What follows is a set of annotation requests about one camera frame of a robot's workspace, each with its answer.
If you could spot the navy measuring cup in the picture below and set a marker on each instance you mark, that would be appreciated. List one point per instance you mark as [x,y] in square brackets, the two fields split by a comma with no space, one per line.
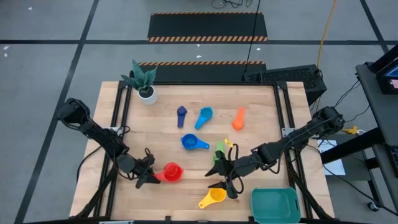
[181,112]

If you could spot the light blue measuring cup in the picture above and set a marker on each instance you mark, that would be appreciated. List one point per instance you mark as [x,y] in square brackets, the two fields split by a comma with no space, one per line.
[206,113]

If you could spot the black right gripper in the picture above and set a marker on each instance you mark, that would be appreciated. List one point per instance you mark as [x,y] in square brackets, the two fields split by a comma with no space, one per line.
[244,166]

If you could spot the black mesh computer tower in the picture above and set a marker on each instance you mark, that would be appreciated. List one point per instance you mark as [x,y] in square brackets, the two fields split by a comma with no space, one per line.
[289,77]

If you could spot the black hazard striped floor mat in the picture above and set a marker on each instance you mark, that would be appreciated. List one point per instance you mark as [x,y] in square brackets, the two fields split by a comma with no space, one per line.
[206,26]
[202,73]

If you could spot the snake plant in white pot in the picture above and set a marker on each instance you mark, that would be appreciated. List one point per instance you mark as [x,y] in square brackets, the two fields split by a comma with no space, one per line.
[146,93]

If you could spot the black metal table frame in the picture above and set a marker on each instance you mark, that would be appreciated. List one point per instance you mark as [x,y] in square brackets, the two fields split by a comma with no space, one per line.
[281,85]

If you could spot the black side desk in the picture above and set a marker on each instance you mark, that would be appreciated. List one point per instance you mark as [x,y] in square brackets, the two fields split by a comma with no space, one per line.
[382,118]

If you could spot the yellow paper tag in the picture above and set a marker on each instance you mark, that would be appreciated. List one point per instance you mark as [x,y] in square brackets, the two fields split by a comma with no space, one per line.
[229,143]

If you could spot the laptop computer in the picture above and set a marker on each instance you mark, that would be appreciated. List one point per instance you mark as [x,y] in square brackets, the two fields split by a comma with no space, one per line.
[387,84]

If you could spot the yellow measuring cup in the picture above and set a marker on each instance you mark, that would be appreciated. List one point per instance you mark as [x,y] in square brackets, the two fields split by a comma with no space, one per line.
[216,196]

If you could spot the teal plastic basket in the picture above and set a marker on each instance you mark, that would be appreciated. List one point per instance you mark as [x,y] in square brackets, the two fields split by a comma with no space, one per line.
[273,207]

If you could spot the red measuring cup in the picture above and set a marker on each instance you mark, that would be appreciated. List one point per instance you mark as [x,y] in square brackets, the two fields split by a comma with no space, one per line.
[172,172]

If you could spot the white paper sheet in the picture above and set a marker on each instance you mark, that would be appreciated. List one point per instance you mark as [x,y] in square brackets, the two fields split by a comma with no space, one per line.
[337,166]

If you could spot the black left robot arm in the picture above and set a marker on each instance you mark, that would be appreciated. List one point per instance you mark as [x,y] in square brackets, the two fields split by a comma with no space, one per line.
[99,135]

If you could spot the black caster wheel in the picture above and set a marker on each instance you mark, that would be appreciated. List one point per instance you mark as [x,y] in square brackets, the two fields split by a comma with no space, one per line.
[373,206]

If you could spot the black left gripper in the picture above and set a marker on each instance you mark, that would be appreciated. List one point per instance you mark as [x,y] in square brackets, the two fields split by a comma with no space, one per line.
[144,166]

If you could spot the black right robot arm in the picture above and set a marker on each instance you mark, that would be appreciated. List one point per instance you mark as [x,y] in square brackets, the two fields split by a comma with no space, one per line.
[298,138]

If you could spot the green measuring cup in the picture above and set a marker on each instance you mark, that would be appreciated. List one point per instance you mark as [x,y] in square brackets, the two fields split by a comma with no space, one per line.
[219,147]

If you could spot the orange measuring cup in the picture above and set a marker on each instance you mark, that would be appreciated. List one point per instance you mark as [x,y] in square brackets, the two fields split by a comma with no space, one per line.
[238,123]

